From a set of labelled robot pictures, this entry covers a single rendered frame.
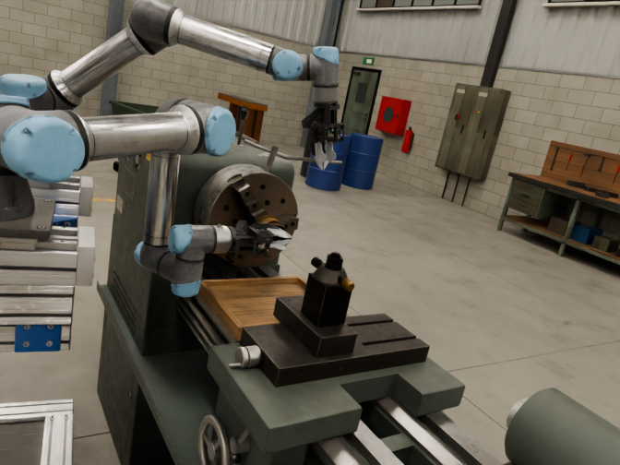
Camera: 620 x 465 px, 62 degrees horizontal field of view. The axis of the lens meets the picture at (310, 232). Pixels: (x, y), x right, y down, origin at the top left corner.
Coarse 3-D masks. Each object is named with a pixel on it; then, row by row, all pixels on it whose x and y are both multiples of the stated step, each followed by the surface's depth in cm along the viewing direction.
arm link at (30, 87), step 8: (0, 80) 137; (8, 80) 136; (16, 80) 137; (24, 80) 138; (32, 80) 140; (40, 80) 142; (0, 88) 137; (8, 88) 136; (16, 88) 136; (24, 88) 137; (32, 88) 138; (40, 88) 140; (48, 88) 148; (16, 96) 137; (24, 96) 138; (32, 96) 139; (40, 96) 141; (48, 96) 146; (32, 104) 140; (40, 104) 142; (48, 104) 146
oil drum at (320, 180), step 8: (344, 136) 794; (336, 144) 793; (344, 144) 799; (336, 152) 797; (344, 152) 806; (336, 160) 801; (344, 160) 813; (312, 168) 813; (328, 168) 802; (336, 168) 806; (312, 176) 814; (320, 176) 807; (328, 176) 806; (336, 176) 811; (312, 184) 815; (320, 184) 809; (328, 184) 810; (336, 184) 817
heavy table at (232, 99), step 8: (224, 96) 1060; (232, 96) 1045; (232, 104) 1035; (240, 104) 995; (248, 104) 963; (256, 104) 971; (264, 104) 979; (232, 112) 1040; (256, 112) 985; (240, 120) 1054; (248, 120) 979; (256, 120) 987; (248, 128) 984; (256, 128) 993; (248, 136) 989; (256, 136) 998
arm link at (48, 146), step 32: (0, 128) 88; (32, 128) 86; (64, 128) 90; (96, 128) 99; (128, 128) 104; (160, 128) 110; (192, 128) 117; (224, 128) 123; (0, 160) 90; (32, 160) 87; (64, 160) 91; (96, 160) 102
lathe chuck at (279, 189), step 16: (224, 176) 160; (256, 176) 159; (272, 176) 162; (208, 192) 160; (224, 192) 155; (256, 192) 161; (272, 192) 163; (288, 192) 167; (208, 208) 156; (224, 208) 157; (240, 208) 159; (272, 208) 165; (288, 208) 169; (208, 224) 156; (224, 224) 158; (224, 256) 162; (272, 256) 172
